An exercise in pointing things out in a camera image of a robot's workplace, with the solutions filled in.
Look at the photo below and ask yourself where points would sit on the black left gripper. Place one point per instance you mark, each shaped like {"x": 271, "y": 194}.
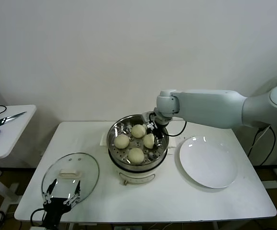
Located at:
{"x": 54, "y": 209}

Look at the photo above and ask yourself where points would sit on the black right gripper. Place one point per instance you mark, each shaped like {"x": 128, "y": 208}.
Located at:
{"x": 158, "y": 128}

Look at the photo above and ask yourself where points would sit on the white steamed baozi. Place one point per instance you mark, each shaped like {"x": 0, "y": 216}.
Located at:
{"x": 138, "y": 131}
{"x": 122, "y": 141}
{"x": 136, "y": 156}
{"x": 149, "y": 141}

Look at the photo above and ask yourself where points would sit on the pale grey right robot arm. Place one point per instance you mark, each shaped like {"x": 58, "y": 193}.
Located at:
{"x": 212, "y": 105}

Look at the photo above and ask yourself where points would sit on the perforated steel steamer basket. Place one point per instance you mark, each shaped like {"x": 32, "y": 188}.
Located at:
{"x": 116, "y": 127}

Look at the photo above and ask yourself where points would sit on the cream electric cooker base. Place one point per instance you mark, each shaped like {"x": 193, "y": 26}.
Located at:
{"x": 136, "y": 177}

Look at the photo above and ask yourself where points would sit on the white round plate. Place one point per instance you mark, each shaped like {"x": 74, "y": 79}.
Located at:
{"x": 207, "y": 163}

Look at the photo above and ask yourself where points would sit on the white side table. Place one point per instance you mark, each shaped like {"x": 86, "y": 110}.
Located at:
{"x": 16, "y": 136}

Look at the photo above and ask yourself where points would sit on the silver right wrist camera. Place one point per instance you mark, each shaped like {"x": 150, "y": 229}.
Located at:
{"x": 147, "y": 118}

